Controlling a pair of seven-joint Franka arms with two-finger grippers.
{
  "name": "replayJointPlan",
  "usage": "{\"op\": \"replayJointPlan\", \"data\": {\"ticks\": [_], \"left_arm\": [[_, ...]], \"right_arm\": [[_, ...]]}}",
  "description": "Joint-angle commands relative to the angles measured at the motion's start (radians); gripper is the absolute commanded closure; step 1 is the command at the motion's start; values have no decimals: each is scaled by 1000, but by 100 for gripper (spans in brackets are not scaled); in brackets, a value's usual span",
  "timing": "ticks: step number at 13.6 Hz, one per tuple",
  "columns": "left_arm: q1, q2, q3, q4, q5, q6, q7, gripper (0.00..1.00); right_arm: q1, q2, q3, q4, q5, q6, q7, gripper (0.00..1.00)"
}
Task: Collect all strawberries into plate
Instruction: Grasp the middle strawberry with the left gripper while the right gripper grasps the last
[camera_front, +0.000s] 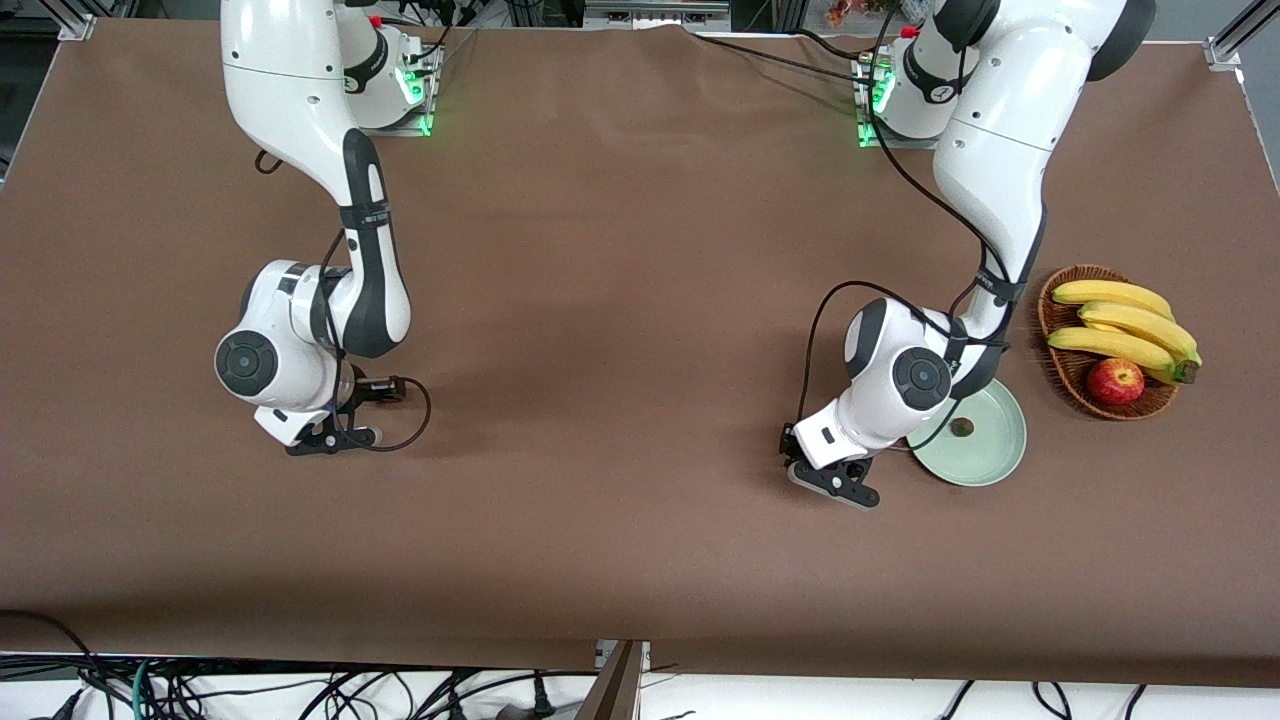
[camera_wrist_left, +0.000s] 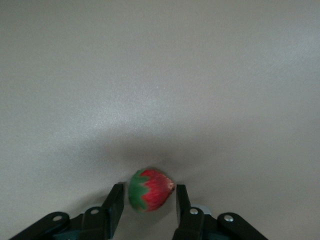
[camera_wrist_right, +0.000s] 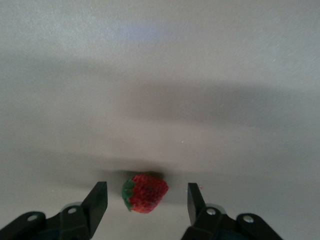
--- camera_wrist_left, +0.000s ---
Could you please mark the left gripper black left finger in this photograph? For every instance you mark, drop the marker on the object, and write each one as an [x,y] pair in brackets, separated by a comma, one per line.
[95,225]

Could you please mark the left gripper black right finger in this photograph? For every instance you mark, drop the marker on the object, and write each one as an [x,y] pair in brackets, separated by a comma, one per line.
[195,225]

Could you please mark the round red strawberry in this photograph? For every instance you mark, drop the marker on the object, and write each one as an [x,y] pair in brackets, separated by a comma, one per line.
[155,195]

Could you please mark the brown table cover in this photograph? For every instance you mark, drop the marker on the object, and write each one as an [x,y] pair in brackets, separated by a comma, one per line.
[160,75]

